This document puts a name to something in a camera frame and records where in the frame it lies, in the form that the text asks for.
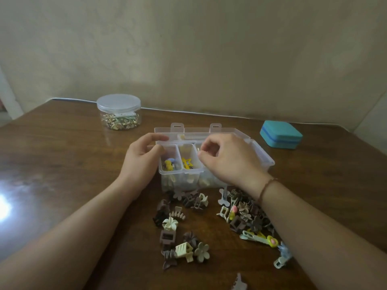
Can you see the person's right hand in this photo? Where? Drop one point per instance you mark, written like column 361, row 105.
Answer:
column 232, row 163

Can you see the person's left hand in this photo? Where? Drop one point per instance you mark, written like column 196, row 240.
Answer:
column 137, row 169

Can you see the person's right thumb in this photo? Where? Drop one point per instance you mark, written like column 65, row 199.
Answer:
column 203, row 161

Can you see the person's left thumb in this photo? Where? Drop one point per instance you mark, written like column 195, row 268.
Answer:
column 154, row 138

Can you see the clear plastic organizer box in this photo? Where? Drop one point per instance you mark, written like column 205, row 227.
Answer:
column 187, row 175

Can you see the person's left forearm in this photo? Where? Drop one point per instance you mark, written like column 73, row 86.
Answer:
column 69, row 238

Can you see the person's right forearm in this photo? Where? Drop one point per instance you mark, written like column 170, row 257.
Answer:
column 317, row 238

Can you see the yellow star hair clip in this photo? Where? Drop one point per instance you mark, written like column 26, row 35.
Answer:
column 186, row 163

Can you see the blue and yellow hair clip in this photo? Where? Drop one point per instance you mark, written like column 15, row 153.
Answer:
column 170, row 164

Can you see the heap of gold pins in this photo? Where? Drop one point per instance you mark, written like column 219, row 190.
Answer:
column 121, row 122

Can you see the round clear plastic jar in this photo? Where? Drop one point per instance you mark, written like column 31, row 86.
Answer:
column 118, row 105

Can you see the pile of small hair claws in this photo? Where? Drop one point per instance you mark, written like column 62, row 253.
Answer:
column 245, row 212
column 177, row 235

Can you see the blue square zip case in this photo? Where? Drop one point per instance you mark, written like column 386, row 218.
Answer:
column 281, row 134

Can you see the green duckbill hair clip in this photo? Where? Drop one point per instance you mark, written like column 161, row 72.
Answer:
column 257, row 237

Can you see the pale blue hair clip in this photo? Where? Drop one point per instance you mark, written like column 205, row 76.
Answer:
column 283, row 255

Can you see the grey hair clip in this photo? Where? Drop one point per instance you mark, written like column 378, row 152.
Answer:
column 240, row 283

